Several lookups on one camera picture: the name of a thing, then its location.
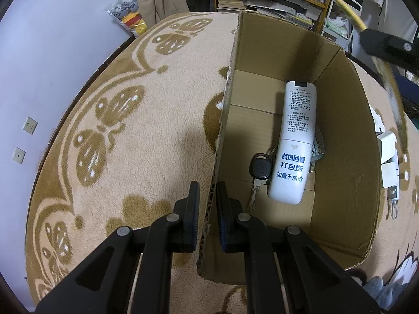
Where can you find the beige brown flower blanket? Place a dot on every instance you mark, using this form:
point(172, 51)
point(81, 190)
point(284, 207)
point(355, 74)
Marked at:
point(131, 137)

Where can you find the pile of books and papers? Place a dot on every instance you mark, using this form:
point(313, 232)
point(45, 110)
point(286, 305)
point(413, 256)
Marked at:
point(278, 9)

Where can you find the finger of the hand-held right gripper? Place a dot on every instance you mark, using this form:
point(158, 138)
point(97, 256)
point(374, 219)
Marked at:
point(383, 42)

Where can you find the white tube with text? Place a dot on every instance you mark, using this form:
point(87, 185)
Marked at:
point(294, 121)

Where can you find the white square charger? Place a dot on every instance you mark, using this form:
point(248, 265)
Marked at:
point(388, 144)

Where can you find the stack of old books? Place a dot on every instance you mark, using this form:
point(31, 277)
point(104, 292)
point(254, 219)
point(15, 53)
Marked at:
point(230, 0)

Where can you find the white wall socket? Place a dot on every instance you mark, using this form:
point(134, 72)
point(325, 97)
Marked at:
point(19, 154)
point(30, 125)

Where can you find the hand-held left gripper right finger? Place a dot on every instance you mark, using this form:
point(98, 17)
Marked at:
point(222, 222)

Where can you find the pale green packets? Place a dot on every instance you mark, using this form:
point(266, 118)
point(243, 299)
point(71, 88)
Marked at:
point(337, 26)

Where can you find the plastic bag of toys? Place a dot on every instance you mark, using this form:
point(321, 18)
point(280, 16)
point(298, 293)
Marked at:
point(131, 16)

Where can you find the brown cardboard box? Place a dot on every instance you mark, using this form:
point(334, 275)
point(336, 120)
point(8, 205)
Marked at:
point(343, 170)

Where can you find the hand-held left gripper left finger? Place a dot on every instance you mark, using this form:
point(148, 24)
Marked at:
point(195, 222)

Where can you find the black car key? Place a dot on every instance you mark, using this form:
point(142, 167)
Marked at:
point(260, 166)

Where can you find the wooden shelf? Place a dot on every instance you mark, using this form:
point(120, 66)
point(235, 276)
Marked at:
point(327, 3)

